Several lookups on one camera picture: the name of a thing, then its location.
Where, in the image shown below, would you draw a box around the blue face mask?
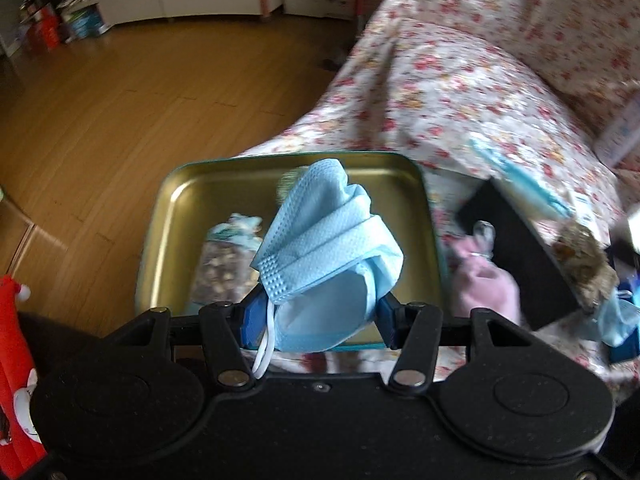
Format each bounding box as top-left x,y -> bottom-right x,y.
249,158 -> 405,378
582,287 -> 640,348

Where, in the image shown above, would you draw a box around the white box grey print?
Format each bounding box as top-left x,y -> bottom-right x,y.
612,210 -> 640,252

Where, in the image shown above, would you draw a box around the red plush toy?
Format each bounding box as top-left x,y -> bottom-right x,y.
0,274 -> 48,480

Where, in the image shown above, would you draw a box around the mesh pouch dried potpourri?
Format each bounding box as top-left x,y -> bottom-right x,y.
190,212 -> 266,311

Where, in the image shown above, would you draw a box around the cardboard box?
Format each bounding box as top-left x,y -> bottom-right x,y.
0,200 -> 36,281

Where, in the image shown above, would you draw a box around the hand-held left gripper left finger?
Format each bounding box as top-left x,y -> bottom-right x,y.
107,291 -> 273,392

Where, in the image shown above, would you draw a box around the dark blue cloth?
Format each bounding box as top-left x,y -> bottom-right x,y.
607,327 -> 640,366

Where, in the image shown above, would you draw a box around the beige floral sheet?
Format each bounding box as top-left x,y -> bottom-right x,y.
367,0 -> 640,136

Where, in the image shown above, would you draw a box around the red boxes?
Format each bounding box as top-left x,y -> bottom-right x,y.
30,5 -> 63,52

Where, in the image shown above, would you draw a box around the pink drawstring pouch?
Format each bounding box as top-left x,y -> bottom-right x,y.
447,220 -> 526,331

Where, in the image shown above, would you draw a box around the brown dried item bag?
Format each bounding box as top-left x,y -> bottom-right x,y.
552,220 -> 621,311

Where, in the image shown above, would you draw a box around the gold metal tin tray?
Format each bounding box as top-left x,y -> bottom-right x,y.
134,151 -> 448,352

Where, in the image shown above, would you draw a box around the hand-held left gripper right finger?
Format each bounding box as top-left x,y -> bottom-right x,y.
374,291 -> 540,394

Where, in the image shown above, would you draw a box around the blue carton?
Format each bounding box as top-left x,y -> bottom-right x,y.
65,7 -> 109,38

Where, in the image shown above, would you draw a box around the black box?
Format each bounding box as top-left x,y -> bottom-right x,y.
454,177 -> 596,332

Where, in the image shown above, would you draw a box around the white floral quilt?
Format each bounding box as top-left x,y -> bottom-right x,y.
235,15 -> 640,396

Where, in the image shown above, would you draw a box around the pastel printed box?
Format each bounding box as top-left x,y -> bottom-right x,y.
595,95 -> 640,167

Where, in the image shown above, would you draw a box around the clear plastic bag blue clip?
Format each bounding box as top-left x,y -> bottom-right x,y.
467,137 -> 596,226

